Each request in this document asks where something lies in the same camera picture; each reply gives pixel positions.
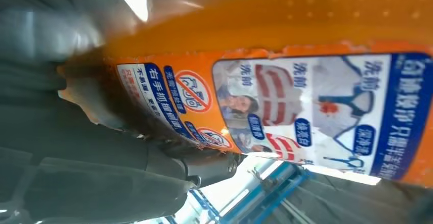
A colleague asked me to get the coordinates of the blue shelving rack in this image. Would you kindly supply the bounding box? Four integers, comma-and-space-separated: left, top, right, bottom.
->
162, 161, 314, 224

